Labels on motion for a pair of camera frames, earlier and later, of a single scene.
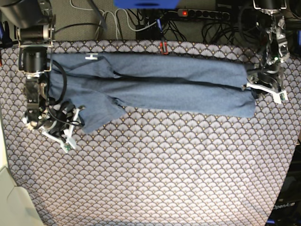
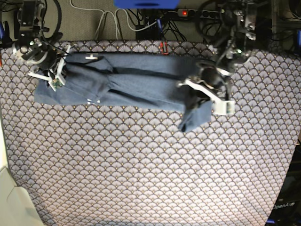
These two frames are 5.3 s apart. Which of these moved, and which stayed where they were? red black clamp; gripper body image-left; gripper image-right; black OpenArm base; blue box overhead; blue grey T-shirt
Moved: blue grey T-shirt; gripper image-right; gripper body image-left
Stayed: red black clamp; black OpenArm base; blue box overhead
